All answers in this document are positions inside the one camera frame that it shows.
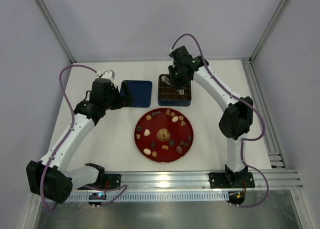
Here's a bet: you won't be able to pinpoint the metal tongs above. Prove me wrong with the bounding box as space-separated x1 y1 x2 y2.
160 75 171 86

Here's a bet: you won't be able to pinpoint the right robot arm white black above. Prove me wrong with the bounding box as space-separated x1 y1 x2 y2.
168 46 253 189

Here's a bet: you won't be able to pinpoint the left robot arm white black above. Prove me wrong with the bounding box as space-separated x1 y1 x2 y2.
26 78 134 204

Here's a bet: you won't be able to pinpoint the blue chocolate box with tray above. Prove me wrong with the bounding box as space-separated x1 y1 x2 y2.
157 74 192 107

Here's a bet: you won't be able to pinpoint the white shell chocolate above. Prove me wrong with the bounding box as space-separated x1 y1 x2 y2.
144 129 151 136

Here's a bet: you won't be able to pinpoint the white swirl oval chocolate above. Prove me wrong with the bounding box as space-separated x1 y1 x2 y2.
143 148 151 155

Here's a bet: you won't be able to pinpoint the brown oval chocolate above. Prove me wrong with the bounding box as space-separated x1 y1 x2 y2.
176 146 183 154

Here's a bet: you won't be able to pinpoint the blue tin lid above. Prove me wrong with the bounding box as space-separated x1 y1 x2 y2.
120 80 153 108

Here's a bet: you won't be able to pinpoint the red round plate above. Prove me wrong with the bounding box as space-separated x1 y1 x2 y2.
133 108 195 163

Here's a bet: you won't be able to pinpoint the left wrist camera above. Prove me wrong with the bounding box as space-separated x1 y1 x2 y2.
95 70 116 84

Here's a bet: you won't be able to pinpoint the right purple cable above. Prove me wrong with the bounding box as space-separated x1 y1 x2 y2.
169 33 270 209

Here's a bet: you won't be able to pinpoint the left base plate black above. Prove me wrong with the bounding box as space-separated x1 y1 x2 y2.
104 173 122 190

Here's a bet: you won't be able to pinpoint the base plate black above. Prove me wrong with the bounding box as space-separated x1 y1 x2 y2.
208 172 256 189
104 173 122 190

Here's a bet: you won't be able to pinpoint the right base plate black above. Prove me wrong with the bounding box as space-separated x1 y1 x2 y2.
208 172 256 189

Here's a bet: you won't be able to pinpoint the white slotted cable duct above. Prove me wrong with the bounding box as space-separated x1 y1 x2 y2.
66 190 229 203

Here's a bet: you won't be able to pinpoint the aluminium mounting rail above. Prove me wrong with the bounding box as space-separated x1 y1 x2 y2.
108 169 303 190

